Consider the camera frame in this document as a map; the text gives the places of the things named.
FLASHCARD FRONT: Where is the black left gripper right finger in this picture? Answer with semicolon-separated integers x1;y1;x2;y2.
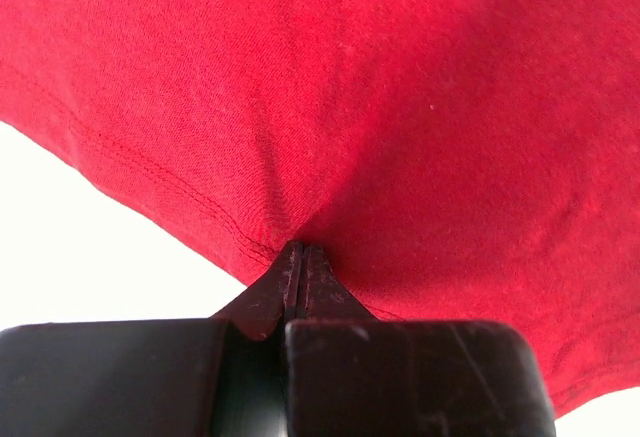
284;243;555;436

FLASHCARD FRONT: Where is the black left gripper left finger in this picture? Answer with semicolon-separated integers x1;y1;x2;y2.
1;243;303;436

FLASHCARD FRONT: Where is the red t shirt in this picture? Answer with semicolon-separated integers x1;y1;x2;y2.
1;0;639;415

